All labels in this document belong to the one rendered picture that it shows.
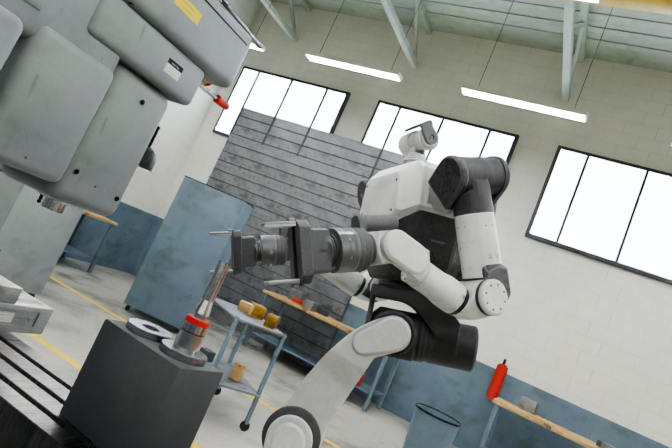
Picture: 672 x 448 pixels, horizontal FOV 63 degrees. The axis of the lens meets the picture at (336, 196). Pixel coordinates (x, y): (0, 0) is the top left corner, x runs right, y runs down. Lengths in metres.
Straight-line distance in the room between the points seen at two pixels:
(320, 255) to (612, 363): 7.53
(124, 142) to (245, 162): 9.13
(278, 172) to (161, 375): 9.06
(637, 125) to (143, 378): 8.65
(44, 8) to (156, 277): 6.51
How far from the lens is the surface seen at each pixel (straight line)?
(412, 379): 8.58
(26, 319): 1.58
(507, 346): 8.40
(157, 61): 1.30
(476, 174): 1.26
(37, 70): 1.14
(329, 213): 9.31
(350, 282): 1.62
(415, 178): 1.34
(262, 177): 10.11
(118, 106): 1.28
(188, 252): 7.39
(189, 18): 1.34
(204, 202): 7.42
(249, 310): 4.96
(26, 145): 1.16
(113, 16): 1.22
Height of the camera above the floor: 1.38
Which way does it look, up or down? 8 degrees up
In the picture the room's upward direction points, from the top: 24 degrees clockwise
